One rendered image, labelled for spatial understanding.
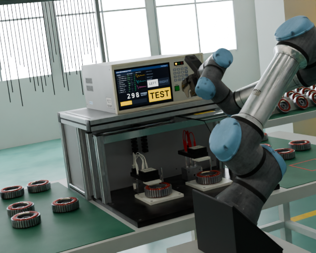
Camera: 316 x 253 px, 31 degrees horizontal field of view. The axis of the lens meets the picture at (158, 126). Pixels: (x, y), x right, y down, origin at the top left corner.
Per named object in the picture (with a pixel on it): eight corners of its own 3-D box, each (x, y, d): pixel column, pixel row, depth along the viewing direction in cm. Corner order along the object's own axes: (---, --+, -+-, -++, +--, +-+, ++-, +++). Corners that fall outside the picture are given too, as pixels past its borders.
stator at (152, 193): (177, 194, 226) (176, 184, 225) (152, 200, 221) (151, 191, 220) (164, 188, 236) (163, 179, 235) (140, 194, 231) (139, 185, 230)
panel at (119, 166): (218, 164, 270) (212, 103, 265) (90, 196, 241) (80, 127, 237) (217, 164, 271) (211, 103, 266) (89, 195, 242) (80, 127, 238)
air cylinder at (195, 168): (202, 177, 251) (201, 165, 250) (187, 180, 248) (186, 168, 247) (196, 175, 255) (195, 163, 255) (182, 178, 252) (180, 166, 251)
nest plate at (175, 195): (183, 196, 225) (183, 194, 225) (150, 205, 218) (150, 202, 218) (166, 189, 238) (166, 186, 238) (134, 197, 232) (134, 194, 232)
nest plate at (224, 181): (233, 183, 235) (233, 180, 235) (203, 191, 229) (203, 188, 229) (214, 177, 249) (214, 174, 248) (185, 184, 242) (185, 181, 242)
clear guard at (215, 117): (262, 125, 229) (261, 111, 228) (212, 136, 219) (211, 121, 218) (219, 119, 258) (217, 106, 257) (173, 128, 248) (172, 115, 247)
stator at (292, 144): (288, 151, 289) (288, 144, 288) (289, 147, 299) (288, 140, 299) (311, 150, 286) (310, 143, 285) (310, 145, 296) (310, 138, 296)
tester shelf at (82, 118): (232, 105, 252) (231, 95, 251) (90, 131, 223) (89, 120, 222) (184, 100, 291) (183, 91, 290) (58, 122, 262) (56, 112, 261)
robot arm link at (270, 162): (274, 205, 169) (298, 169, 171) (247, 180, 163) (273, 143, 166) (250, 196, 179) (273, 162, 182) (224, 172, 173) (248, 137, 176)
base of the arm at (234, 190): (262, 236, 166) (280, 209, 168) (231, 209, 160) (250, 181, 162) (232, 222, 180) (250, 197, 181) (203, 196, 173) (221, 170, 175)
